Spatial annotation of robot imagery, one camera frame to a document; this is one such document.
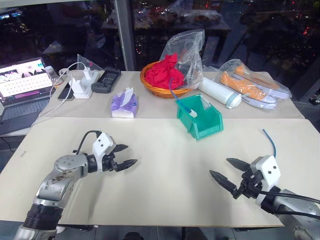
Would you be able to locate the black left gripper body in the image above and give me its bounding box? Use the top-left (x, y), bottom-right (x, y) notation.
top-left (100, 143), bottom-right (119, 173)

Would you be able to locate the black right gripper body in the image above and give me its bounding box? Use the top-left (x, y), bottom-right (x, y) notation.
top-left (233, 167), bottom-right (263, 200)

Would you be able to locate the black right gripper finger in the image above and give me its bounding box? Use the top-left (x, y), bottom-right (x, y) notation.
top-left (209, 169), bottom-right (238, 194)
top-left (225, 157), bottom-right (250, 173)

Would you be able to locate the purple tissue pack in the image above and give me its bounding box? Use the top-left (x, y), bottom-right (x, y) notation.
top-left (110, 87), bottom-right (139, 119)

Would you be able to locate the green plastic storage bin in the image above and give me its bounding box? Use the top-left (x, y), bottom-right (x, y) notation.
top-left (175, 93), bottom-right (224, 142)

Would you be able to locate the orange wicker basket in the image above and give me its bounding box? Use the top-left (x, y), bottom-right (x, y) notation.
top-left (139, 60), bottom-right (199, 99)

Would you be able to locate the white power adapter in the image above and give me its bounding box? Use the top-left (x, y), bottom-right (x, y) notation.
top-left (71, 77), bottom-right (94, 100)

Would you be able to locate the black handheld controller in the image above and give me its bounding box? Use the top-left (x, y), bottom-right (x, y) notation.
top-left (90, 66), bottom-right (122, 94)

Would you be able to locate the white bottle with pale cap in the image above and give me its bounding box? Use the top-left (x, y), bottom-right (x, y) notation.
top-left (197, 76), bottom-right (243, 110)

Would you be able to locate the orange white canvas shoe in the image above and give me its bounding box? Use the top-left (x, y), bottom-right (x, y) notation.
top-left (219, 70), bottom-right (278, 110)
top-left (233, 65), bottom-right (292, 100)

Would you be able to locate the black smartphone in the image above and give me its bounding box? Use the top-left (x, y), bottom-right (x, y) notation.
top-left (57, 80), bottom-right (76, 102)

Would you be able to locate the clear shoe bag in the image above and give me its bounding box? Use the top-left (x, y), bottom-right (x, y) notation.
top-left (218, 58), bottom-right (293, 106)

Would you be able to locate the red cloth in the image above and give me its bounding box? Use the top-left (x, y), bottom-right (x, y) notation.
top-left (145, 54), bottom-right (186, 90)

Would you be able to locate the small clear bottle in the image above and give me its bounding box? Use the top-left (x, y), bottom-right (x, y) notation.
top-left (44, 65), bottom-right (58, 85)

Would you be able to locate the clear plastic bag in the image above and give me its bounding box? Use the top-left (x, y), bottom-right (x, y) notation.
top-left (163, 28), bottom-right (207, 91)

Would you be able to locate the grey laptop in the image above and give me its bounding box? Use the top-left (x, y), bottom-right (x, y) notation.
top-left (0, 57), bottom-right (58, 136)

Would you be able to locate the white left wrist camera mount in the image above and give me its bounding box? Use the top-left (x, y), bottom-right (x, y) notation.
top-left (91, 132), bottom-right (117, 174)

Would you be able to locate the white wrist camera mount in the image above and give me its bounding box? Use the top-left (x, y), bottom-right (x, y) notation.
top-left (91, 132), bottom-right (117, 174)
top-left (250, 155), bottom-right (282, 194)

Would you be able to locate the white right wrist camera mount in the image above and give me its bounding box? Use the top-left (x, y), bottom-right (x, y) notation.
top-left (250, 155), bottom-right (282, 194)

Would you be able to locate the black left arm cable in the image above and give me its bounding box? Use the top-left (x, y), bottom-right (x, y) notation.
top-left (74, 130), bottom-right (101, 155)

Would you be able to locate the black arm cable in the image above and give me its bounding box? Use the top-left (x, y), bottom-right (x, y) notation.
top-left (259, 189), bottom-right (320, 204)
top-left (74, 130), bottom-right (101, 155)

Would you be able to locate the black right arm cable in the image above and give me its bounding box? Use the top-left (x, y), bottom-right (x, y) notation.
top-left (259, 189), bottom-right (320, 204)

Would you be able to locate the blue cable with white socket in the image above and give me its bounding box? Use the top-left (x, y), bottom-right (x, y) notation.
top-left (167, 78), bottom-right (199, 119)

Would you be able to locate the white charging cable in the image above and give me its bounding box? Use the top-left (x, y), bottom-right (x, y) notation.
top-left (31, 62), bottom-right (89, 129)

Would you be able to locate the grey window frame post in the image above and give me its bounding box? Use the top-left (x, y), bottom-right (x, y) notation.
top-left (114, 0), bottom-right (137, 72)

